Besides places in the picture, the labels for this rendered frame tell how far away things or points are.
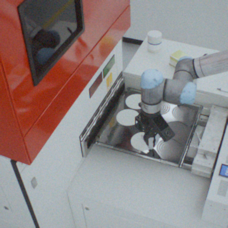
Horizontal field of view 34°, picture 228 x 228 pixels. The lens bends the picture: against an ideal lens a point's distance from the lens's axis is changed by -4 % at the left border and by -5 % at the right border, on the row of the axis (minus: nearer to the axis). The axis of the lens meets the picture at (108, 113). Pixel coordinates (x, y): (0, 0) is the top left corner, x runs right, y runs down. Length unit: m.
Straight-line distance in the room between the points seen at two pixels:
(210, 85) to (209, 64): 0.41
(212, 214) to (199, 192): 0.15
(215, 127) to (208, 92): 0.16
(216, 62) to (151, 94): 0.26
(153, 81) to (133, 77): 0.53
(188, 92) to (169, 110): 0.43
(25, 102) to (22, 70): 0.09
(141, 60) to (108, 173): 0.60
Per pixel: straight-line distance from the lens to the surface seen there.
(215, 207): 1.38
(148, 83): 1.29
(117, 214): 1.51
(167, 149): 1.55
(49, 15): 1.03
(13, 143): 1.07
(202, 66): 1.37
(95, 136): 1.64
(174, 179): 1.56
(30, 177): 1.24
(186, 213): 1.47
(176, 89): 1.29
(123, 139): 1.58
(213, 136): 1.65
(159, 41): 1.91
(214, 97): 1.74
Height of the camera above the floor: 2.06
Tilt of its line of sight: 43 degrees down
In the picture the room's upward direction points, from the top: 4 degrees counter-clockwise
